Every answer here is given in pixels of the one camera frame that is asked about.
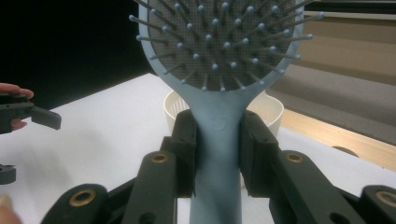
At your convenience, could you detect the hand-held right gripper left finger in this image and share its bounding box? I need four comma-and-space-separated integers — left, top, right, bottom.
121, 108, 198, 224

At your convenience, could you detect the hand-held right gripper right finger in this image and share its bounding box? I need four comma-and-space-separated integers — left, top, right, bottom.
238, 109, 367, 224

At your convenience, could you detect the white plastic basket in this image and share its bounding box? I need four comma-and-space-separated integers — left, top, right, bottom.
163, 89, 285, 140

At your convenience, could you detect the light blue hairbrush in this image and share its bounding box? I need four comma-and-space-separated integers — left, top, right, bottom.
128, 0, 325, 224

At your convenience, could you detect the white table mat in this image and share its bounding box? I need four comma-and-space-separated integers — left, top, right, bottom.
0, 73, 396, 224

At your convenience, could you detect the dark table grommet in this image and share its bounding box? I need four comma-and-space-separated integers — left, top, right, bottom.
331, 146, 360, 159

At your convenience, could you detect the wooden table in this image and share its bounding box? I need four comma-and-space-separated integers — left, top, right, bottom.
277, 107, 396, 173

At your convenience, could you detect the black curtain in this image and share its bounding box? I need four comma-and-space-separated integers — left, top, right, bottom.
0, 0, 154, 111

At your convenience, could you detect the beige wooden desk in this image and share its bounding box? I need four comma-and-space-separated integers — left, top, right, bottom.
290, 8, 396, 86

